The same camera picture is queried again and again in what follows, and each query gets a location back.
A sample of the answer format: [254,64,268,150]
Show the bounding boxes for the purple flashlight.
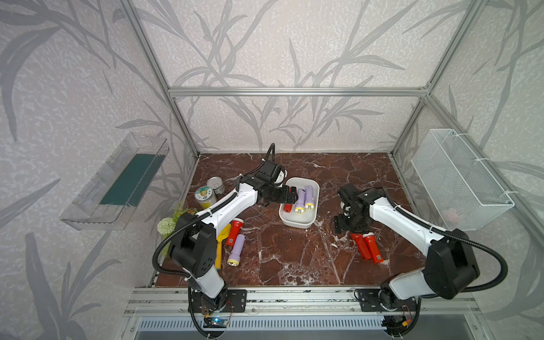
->
[294,188,305,215]
[305,185,315,211]
[228,235,246,267]

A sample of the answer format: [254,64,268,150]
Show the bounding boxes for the white plastic storage box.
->
[279,177,320,229]

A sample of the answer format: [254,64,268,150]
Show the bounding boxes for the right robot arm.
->
[334,184,480,309]

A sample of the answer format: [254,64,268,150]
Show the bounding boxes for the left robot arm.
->
[168,160,298,300]

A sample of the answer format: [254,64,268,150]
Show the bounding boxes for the silver round tin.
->
[207,177,225,196]

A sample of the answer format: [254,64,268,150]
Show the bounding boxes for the green label round tin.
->
[194,186,218,209]

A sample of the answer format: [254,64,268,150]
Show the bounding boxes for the yellow toy shovel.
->
[215,223,232,271]

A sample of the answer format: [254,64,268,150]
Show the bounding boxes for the pink object in basket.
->
[442,208,460,225]

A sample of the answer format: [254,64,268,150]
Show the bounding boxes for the artificial flower plant pot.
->
[157,201,198,238]

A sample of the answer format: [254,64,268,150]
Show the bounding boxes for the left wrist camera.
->
[273,169,287,186]

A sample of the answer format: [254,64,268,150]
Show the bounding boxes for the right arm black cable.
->
[382,188,509,293]

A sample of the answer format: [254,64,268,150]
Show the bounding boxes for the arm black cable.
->
[382,188,509,293]
[152,142,277,277]

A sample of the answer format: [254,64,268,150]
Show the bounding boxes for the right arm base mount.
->
[354,288,419,313]

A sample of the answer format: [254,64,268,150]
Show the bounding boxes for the white wire mesh basket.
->
[412,129,515,231]

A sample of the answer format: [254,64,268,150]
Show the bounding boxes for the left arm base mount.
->
[189,289,248,314]

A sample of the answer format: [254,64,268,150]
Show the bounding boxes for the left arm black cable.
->
[152,142,277,277]

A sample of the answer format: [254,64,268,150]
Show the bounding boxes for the clear acrylic wall shelf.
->
[60,133,170,231]

